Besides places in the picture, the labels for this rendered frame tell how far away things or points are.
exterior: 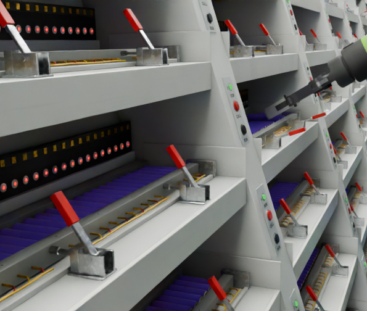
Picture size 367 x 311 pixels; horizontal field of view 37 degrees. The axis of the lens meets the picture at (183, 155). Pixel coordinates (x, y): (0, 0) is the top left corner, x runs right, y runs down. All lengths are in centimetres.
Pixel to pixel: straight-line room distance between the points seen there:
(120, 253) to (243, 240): 39
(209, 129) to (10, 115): 49
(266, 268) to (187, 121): 28
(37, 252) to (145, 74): 27
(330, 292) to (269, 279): 48
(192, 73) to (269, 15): 80
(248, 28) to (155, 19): 70
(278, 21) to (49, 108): 114
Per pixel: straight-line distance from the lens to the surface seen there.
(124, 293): 56
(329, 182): 161
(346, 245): 166
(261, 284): 96
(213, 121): 91
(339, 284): 147
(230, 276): 94
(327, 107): 185
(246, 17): 162
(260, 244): 94
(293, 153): 127
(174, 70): 77
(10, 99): 49
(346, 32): 297
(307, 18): 229
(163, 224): 68
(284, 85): 159
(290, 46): 158
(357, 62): 136
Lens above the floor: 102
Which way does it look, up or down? 4 degrees down
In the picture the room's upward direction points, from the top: 17 degrees counter-clockwise
